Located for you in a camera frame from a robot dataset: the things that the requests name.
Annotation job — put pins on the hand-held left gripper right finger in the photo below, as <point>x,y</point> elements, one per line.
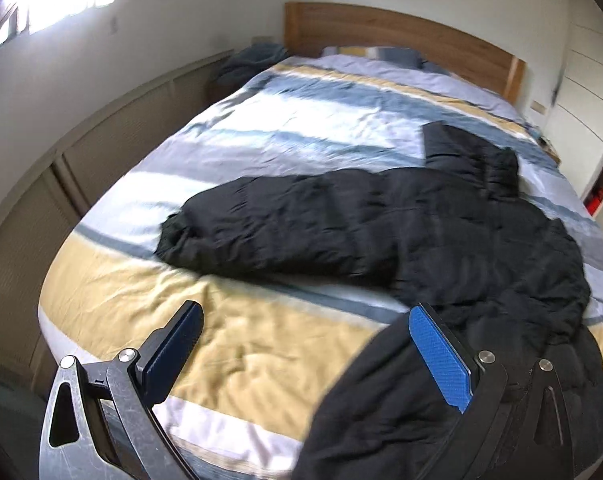
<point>439,355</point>

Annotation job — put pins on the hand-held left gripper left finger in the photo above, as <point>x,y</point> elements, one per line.
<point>179,345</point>

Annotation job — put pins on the black puffer jacket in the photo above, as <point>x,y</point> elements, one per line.
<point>381,220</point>

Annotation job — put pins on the red object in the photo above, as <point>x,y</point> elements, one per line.
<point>595,202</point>

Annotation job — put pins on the wooden nightstand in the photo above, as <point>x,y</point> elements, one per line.
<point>550,150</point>

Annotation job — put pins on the striped duvet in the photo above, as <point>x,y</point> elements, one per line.
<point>281,125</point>

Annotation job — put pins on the blue-grey crumpled cloth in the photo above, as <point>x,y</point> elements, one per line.
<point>251,60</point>

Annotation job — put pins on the white wardrobe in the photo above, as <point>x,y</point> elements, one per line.
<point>586,95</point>

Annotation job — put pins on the striped pillow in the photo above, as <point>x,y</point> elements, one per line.
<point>381,54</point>

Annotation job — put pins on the wooden headboard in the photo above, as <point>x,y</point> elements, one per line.
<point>381,30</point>

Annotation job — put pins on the wall socket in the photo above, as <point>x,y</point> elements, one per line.
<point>538,107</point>

